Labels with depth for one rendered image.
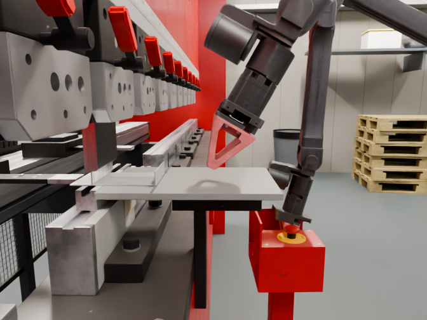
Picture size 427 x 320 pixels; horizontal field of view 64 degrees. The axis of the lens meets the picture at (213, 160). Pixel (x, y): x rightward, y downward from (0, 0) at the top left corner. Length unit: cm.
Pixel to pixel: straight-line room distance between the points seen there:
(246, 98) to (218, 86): 220
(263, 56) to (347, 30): 503
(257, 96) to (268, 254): 46
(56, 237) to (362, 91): 524
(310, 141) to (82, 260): 64
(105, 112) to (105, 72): 5
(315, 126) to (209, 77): 185
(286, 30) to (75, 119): 29
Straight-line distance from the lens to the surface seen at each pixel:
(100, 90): 47
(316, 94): 93
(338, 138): 547
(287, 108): 531
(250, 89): 50
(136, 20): 68
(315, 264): 89
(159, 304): 47
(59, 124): 34
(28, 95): 30
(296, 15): 49
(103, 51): 48
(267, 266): 87
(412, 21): 101
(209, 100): 269
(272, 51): 51
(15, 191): 82
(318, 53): 93
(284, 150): 466
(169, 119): 272
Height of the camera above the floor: 113
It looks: 10 degrees down
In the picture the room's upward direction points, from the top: straight up
